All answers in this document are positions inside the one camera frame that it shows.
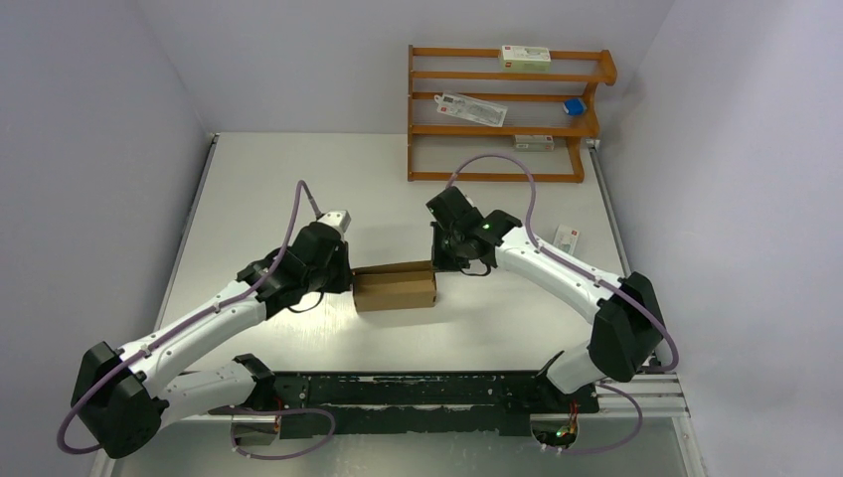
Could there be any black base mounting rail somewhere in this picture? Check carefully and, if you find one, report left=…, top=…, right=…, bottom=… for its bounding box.
left=234, top=354, right=599, bottom=439

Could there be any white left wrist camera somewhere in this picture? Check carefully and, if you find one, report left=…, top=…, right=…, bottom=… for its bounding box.
left=318, top=210, right=351, bottom=235

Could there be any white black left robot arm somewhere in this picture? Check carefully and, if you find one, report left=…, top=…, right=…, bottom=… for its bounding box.
left=71, top=211, right=352, bottom=459

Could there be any white green box top shelf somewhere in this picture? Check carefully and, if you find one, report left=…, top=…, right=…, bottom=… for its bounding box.
left=498, top=45, right=552, bottom=73

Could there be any blue small object on shelf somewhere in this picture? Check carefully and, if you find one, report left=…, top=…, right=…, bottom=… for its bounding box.
left=563, top=97, right=588, bottom=117

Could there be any brown cardboard box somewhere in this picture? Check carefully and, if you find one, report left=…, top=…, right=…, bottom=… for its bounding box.
left=352, top=260, right=437, bottom=313

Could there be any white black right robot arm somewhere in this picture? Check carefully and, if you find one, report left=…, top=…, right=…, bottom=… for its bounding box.
left=425, top=186, right=666, bottom=411

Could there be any white flat box bottom shelf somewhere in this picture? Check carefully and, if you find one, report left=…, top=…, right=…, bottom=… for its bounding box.
left=513, top=135, right=556, bottom=152

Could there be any orange wooden shelf rack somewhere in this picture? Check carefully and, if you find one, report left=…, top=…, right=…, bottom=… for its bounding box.
left=407, top=47, right=617, bottom=183

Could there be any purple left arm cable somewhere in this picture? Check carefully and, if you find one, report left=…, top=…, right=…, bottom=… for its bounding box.
left=56, top=180, right=337, bottom=461

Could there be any clear plastic packet on shelf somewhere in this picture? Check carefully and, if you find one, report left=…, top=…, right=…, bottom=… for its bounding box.
left=433, top=92, right=508, bottom=127

